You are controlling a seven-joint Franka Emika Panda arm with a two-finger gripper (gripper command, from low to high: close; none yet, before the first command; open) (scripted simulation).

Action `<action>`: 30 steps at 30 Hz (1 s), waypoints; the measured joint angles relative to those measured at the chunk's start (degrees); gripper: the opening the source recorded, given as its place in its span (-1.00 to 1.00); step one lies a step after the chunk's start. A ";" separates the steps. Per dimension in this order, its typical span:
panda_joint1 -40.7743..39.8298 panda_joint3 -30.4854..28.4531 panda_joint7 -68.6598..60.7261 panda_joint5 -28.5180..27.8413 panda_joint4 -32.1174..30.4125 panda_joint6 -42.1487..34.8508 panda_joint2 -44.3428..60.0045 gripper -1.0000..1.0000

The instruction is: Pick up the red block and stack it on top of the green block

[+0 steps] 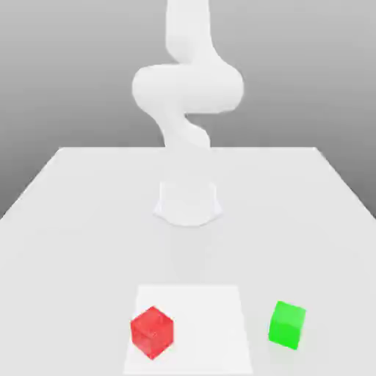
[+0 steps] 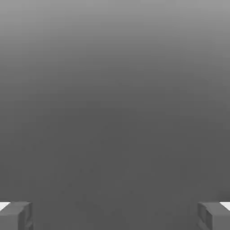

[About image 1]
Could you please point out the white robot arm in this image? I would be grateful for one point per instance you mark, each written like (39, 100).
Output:
(188, 88)

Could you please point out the small red cube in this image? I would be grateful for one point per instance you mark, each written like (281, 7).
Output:
(152, 332)

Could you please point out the small green cube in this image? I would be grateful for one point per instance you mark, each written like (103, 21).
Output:
(287, 325)

